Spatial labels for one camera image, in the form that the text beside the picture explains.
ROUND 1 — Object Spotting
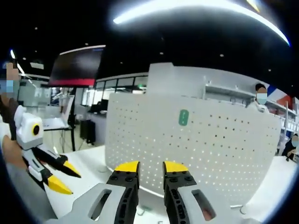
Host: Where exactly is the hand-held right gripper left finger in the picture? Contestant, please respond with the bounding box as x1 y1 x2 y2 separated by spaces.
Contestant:
71 161 141 224

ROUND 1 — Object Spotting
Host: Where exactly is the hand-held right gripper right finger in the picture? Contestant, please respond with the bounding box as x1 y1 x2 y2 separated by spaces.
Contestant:
162 161 217 224

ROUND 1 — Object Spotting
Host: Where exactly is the white perforated mounting plate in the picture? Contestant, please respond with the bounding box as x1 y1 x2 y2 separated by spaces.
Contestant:
98 92 283 214

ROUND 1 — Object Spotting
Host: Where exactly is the person's left hand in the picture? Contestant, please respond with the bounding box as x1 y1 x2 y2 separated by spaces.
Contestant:
1 136 27 169

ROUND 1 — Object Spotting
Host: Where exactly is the white background table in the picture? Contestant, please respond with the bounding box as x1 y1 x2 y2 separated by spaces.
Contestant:
41 117 71 132

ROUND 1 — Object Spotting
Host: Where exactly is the black cabinet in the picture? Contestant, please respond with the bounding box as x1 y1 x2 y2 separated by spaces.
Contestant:
80 119 97 145

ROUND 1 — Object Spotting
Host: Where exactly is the black screen stand pole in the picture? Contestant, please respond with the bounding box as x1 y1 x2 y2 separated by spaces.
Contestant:
67 87 77 152

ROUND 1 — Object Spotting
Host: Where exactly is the large dark display screen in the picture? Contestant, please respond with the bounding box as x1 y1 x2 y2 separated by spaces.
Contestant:
47 45 106 88

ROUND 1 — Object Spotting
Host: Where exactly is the ceiling light strip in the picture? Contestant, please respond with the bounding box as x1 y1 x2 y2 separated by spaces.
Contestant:
113 0 291 48

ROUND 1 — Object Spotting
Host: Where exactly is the grey wall shelving unit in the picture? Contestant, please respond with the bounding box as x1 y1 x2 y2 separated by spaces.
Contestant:
202 76 259 106

